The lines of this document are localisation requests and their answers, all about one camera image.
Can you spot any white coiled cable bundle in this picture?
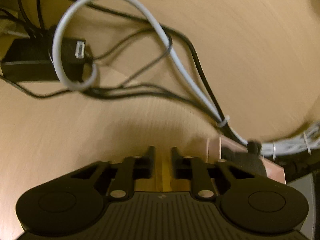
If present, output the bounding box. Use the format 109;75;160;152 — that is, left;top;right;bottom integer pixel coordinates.
260;121;320;157

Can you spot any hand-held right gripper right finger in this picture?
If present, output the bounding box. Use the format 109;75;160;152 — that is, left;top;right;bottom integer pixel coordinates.
170;146;256;201

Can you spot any thick black cable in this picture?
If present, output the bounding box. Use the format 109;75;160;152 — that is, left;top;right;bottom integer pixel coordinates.
37;0;247;145

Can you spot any black power adapter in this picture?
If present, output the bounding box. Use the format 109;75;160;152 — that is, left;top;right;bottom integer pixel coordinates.
1;26;93;82

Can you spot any pink storage box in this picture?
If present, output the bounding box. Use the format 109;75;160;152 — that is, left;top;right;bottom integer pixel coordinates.
207;134;286;185

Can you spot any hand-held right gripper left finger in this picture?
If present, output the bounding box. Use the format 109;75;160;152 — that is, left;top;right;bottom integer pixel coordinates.
71;145;156;201

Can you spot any white zip tie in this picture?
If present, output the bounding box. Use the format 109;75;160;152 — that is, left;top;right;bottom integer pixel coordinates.
216;115;231;128

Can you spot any thin black cable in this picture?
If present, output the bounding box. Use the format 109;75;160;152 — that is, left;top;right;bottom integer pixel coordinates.
0;74;222;122

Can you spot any grey looped cable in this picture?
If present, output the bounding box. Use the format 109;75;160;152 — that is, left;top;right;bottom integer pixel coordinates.
52;0;248;145

